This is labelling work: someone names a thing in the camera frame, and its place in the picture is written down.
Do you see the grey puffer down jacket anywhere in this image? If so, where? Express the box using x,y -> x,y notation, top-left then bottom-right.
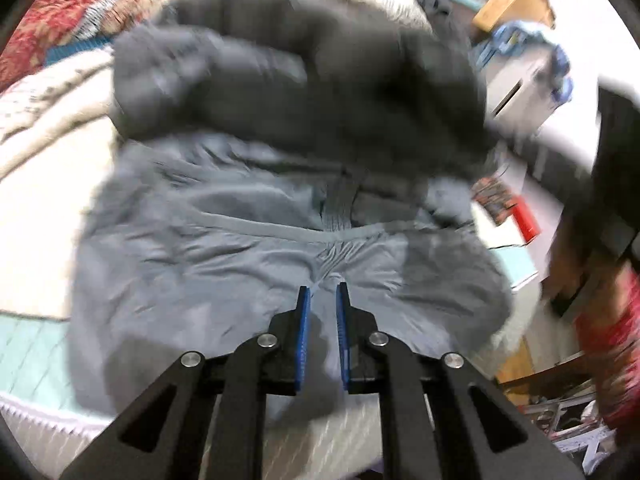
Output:
67,0 -> 512,420

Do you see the brown patterned garment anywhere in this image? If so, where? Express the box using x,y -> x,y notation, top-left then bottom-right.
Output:
472,177 -> 518,226

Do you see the red plastic box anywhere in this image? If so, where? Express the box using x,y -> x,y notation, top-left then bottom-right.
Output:
512,196 -> 541,245

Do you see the white air purifier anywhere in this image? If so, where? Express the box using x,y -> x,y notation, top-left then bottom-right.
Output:
482,48 -> 558,134

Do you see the blue patterned cloth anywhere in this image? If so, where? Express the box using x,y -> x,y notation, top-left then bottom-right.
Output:
471,20 -> 574,105

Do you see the teal grid blanket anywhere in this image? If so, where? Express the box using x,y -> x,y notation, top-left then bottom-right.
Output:
43,37 -> 112,66

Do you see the brown cardboard box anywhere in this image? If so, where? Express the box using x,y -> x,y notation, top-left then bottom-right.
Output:
472,0 -> 555,32

